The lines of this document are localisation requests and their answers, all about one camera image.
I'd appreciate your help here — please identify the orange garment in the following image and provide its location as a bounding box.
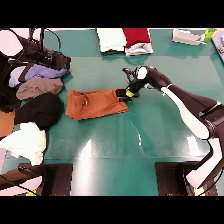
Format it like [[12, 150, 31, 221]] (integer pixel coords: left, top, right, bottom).
[[65, 87, 130, 121]]

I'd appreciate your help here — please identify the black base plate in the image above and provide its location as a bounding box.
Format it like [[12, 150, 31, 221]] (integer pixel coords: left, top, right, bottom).
[[154, 161, 202, 197], [40, 162, 74, 197]]

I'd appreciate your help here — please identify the grey-brown garment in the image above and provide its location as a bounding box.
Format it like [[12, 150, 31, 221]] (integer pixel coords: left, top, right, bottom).
[[15, 77, 64, 101]]

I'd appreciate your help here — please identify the black cable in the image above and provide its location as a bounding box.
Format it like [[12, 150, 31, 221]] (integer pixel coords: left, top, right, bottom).
[[42, 28, 63, 52]]

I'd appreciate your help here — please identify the folded red garment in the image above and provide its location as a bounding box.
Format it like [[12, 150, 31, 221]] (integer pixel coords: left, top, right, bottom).
[[122, 28, 152, 50]]

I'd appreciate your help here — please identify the black garment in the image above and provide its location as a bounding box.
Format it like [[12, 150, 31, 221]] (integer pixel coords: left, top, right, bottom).
[[13, 92, 65, 131], [0, 59, 22, 113]]

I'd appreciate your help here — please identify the brown garment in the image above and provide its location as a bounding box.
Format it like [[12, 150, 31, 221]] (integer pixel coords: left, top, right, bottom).
[[0, 109, 16, 138]]

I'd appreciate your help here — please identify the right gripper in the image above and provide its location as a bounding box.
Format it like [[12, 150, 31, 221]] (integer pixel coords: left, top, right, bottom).
[[115, 85, 141, 102]]

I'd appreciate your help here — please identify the folded white garment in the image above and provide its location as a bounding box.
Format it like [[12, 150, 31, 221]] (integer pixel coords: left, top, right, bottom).
[[96, 28, 128, 54]]

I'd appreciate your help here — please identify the folded pale grey garment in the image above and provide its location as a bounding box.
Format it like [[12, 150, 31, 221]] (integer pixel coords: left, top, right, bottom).
[[125, 42, 155, 57]]

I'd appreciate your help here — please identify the purple garment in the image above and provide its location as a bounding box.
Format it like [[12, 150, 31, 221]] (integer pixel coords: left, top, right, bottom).
[[8, 63, 70, 89]]

